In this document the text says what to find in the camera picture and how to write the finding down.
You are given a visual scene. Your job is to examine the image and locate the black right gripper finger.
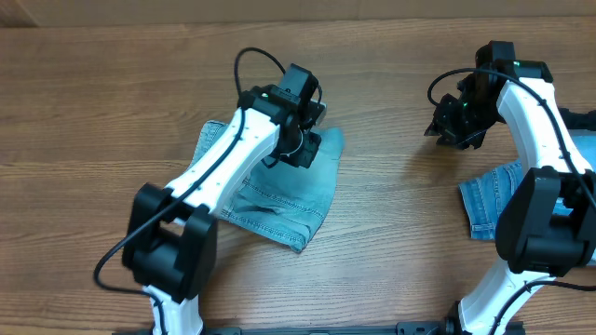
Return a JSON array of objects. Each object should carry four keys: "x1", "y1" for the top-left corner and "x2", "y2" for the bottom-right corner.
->
[
  {"x1": 437, "y1": 129, "x2": 486, "y2": 150},
  {"x1": 424, "y1": 119, "x2": 442, "y2": 136}
]

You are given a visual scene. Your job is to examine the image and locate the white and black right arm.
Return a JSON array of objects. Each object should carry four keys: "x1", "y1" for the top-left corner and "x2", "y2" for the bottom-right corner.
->
[{"x1": 425, "y1": 41, "x2": 595, "y2": 334}]

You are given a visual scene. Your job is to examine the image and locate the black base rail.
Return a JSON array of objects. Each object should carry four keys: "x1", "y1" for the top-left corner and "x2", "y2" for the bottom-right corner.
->
[{"x1": 200, "y1": 318, "x2": 466, "y2": 335}]

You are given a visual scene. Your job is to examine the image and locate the black left camera cable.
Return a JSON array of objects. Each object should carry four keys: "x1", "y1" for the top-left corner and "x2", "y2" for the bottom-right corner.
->
[{"x1": 92, "y1": 46, "x2": 323, "y2": 335}]

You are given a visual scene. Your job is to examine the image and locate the darker blue denim shorts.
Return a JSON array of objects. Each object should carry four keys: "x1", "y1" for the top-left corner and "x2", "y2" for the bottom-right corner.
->
[{"x1": 458, "y1": 130, "x2": 595, "y2": 240}]

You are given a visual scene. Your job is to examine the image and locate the black right camera cable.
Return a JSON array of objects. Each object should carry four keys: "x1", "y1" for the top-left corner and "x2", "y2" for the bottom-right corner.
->
[{"x1": 427, "y1": 67, "x2": 596, "y2": 335}]

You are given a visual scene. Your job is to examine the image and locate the black camera cable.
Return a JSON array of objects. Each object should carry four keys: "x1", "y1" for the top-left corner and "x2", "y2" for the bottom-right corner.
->
[
  {"x1": 92, "y1": 46, "x2": 323, "y2": 335},
  {"x1": 427, "y1": 67, "x2": 596, "y2": 335}
]

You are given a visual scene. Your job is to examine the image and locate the light blue denim shorts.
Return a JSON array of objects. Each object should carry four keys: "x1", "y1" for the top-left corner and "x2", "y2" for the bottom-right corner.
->
[{"x1": 186, "y1": 119, "x2": 345, "y2": 254}]

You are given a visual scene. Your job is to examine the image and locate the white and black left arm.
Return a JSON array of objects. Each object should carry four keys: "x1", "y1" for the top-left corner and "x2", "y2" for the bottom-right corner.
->
[{"x1": 122, "y1": 64, "x2": 325, "y2": 334}]

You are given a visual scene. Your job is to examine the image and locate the black folded garment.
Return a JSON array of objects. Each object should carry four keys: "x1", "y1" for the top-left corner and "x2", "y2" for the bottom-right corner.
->
[{"x1": 559, "y1": 108, "x2": 596, "y2": 131}]

